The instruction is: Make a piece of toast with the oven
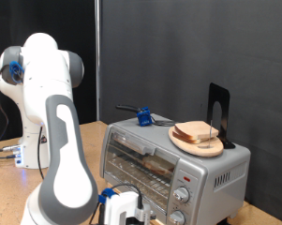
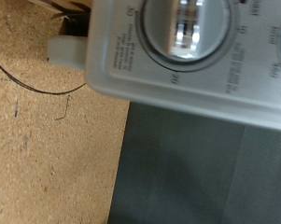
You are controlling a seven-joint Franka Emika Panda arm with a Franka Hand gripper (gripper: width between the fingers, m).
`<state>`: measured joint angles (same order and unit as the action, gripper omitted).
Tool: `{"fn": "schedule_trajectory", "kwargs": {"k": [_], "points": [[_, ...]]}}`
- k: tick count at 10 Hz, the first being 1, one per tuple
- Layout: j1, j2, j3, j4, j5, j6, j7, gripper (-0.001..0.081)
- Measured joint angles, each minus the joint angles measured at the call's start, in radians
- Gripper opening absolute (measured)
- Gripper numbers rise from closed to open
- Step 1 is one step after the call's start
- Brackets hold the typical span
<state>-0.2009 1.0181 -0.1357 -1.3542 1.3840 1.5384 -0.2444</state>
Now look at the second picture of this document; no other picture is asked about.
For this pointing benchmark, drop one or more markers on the silver toaster oven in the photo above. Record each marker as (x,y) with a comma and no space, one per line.
(208,87)

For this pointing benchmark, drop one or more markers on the silver oven knob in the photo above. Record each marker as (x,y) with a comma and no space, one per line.
(189,31)

